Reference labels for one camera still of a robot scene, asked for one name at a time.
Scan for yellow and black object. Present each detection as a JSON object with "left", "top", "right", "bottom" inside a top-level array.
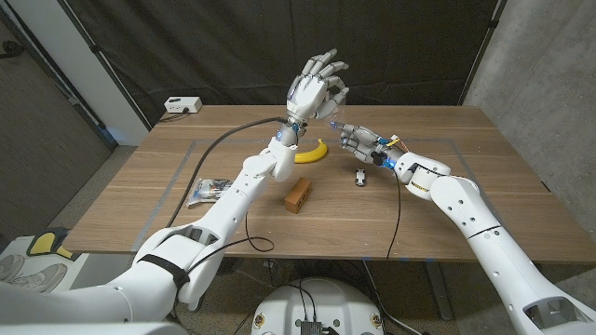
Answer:
[{"left": 26, "top": 226, "right": 80, "bottom": 261}]

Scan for black backdrop stand pole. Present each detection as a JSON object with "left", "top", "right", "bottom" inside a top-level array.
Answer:
[
  {"left": 458, "top": 0, "right": 508, "bottom": 106},
  {"left": 58, "top": 0, "right": 153, "bottom": 131}
]

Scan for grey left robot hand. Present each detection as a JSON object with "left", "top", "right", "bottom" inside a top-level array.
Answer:
[{"left": 284, "top": 48, "right": 350, "bottom": 125}]

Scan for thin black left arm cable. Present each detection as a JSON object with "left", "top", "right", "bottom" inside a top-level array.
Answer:
[{"left": 185, "top": 211, "right": 276, "bottom": 275}]

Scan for brick-coloured toy block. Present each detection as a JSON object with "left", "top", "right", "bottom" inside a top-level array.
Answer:
[{"left": 284, "top": 177, "right": 313, "bottom": 215}]

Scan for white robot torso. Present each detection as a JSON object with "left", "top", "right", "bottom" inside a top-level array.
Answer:
[{"left": 250, "top": 277, "right": 386, "bottom": 335}]

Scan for white sneaker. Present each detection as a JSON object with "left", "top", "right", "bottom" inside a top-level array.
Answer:
[{"left": 7, "top": 262, "right": 69, "bottom": 295}]

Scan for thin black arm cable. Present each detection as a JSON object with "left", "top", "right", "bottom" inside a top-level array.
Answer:
[
  {"left": 386, "top": 171, "right": 403, "bottom": 261},
  {"left": 185, "top": 211, "right": 276, "bottom": 275}
]

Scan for yellow toy banana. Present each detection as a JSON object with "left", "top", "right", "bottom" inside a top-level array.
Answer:
[{"left": 293, "top": 138, "right": 329, "bottom": 165}]

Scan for white flat platform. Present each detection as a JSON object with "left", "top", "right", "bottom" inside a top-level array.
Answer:
[{"left": 0, "top": 234, "right": 122, "bottom": 299}]

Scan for silver foil packet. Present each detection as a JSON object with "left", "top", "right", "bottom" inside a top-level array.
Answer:
[{"left": 185, "top": 178, "right": 234, "bottom": 208}]

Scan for white cable under table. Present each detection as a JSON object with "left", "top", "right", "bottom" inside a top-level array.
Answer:
[{"left": 361, "top": 260, "right": 423, "bottom": 335}]

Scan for black backdrop cloth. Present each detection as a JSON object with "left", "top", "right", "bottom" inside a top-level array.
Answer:
[{"left": 58, "top": 0, "right": 507, "bottom": 127}]

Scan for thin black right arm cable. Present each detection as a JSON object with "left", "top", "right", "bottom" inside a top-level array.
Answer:
[{"left": 386, "top": 171, "right": 403, "bottom": 261}]

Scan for small black hub box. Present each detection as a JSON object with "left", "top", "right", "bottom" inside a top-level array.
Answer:
[{"left": 300, "top": 319, "right": 325, "bottom": 335}]

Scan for white power strip box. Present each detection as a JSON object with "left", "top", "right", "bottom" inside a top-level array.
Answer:
[{"left": 163, "top": 96, "right": 203, "bottom": 114}]

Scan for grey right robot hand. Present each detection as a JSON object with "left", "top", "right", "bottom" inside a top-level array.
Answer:
[{"left": 329, "top": 121, "right": 406, "bottom": 168}]

